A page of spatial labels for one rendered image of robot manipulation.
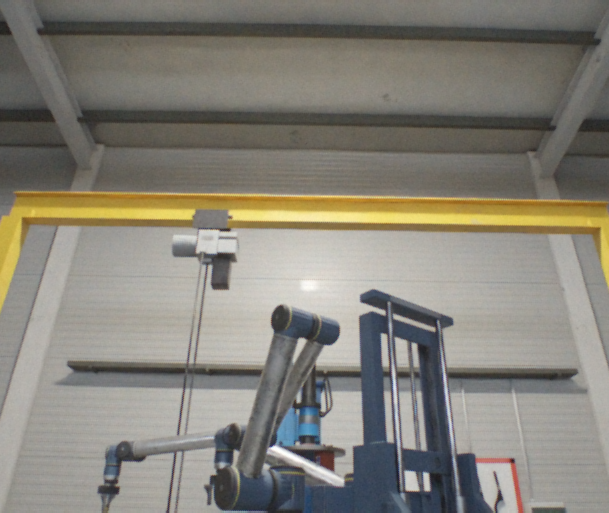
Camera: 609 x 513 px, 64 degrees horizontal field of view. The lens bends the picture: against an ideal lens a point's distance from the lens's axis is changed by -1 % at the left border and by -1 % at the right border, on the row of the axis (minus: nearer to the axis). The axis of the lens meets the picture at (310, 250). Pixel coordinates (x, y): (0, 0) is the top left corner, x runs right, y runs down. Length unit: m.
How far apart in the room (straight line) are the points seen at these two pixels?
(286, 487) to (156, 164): 6.14
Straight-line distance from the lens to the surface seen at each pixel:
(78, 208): 4.78
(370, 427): 2.50
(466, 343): 6.62
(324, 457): 3.80
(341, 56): 6.95
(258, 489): 2.64
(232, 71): 7.16
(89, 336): 6.89
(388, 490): 2.31
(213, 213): 4.27
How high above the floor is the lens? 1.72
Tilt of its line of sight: 29 degrees up
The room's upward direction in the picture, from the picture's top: 1 degrees clockwise
